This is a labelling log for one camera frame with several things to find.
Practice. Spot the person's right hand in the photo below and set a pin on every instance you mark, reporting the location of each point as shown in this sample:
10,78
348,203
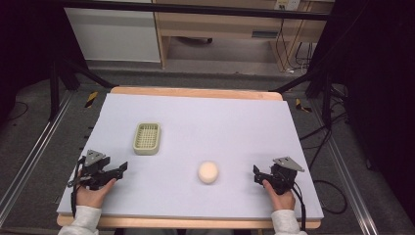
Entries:
283,199

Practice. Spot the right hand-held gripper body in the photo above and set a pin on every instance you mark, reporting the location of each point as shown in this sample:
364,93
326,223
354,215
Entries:
284,178

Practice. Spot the white power strip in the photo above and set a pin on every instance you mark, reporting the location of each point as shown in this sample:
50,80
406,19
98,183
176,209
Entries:
287,4

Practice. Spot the metal floor rail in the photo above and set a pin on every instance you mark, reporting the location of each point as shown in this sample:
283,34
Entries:
350,176
32,153

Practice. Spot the yellow black striped tape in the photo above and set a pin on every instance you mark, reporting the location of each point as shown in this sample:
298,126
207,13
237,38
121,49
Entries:
302,106
91,99

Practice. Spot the white foam mat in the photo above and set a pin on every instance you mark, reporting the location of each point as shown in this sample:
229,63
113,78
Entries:
202,130

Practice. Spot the round cream soap bar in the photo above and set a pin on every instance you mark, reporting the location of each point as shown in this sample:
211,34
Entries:
207,172

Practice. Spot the pale green soap dish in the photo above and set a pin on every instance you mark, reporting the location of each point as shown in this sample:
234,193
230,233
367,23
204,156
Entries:
147,138

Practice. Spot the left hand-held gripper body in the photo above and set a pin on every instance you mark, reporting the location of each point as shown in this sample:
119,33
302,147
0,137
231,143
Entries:
94,169

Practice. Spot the black horizontal frame bar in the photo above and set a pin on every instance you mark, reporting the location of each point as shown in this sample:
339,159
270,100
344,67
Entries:
195,9

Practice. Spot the dark curtain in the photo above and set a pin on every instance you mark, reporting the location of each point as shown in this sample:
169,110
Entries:
375,98
29,42

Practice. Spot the wooden table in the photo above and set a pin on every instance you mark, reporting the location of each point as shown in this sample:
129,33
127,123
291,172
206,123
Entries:
195,92

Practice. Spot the person's left hand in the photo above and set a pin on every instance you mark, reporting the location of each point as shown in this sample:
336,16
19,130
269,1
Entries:
93,196

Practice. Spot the black metal stand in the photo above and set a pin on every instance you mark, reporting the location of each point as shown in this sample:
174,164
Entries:
321,88
55,88

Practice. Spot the white cabinet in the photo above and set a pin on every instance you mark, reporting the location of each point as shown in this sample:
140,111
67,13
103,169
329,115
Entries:
114,36

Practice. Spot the light wooden desk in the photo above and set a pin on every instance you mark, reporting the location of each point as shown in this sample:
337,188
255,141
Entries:
221,26

